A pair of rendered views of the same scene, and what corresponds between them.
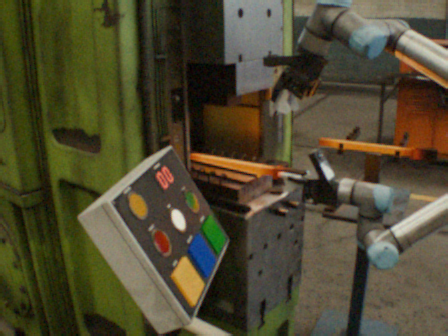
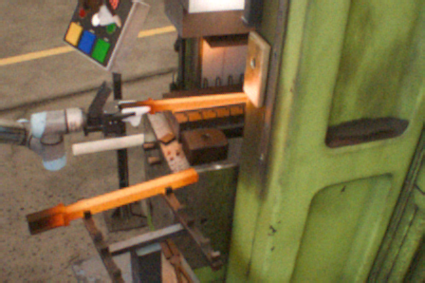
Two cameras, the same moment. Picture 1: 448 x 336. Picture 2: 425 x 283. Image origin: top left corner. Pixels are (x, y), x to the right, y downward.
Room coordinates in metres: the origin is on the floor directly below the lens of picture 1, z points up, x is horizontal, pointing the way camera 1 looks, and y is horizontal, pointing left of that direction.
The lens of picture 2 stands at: (2.19, -1.24, 1.87)
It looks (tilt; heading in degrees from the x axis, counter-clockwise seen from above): 36 degrees down; 120
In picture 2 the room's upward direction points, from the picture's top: 4 degrees clockwise
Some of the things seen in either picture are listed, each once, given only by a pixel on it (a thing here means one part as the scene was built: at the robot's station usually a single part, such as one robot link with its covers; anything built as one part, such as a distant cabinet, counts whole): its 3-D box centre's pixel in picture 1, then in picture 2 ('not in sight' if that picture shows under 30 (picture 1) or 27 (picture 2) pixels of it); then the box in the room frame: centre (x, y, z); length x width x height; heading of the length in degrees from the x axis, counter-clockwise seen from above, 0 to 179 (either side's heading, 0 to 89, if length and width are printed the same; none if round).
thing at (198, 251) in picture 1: (200, 256); (87, 42); (0.84, 0.06, 1.01); 0.07 x 0.05 x 0.07; 167
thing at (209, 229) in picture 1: (211, 235); (101, 50); (0.94, 0.03, 1.01); 0.07 x 0.05 x 0.07; 167
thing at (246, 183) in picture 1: (206, 173); (230, 105); (1.49, 0.06, 0.96); 0.42 x 0.20 x 0.09; 52
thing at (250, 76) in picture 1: (203, 71); (240, 5); (1.49, 0.06, 1.32); 0.42 x 0.20 x 0.10; 52
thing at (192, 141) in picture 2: (269, 170); (205, 146); (1.54, -0.17, 0.95); 0.12 x 0.08 x 0.06; 52
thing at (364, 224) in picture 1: (370, 231); (49, 148); (1.13, -0.42, 0.90); 0.11 x 0.08 x 0.11; 176
